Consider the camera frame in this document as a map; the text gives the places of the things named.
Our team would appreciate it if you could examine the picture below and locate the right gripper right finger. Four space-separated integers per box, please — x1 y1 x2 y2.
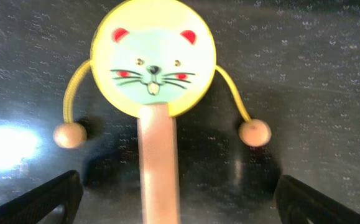
274 174 360 224

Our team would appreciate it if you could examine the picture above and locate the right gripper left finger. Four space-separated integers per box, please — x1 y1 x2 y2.
0 170 85 224

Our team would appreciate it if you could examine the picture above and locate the yellow cat-face rattle drum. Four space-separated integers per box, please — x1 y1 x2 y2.
52 0 272 224

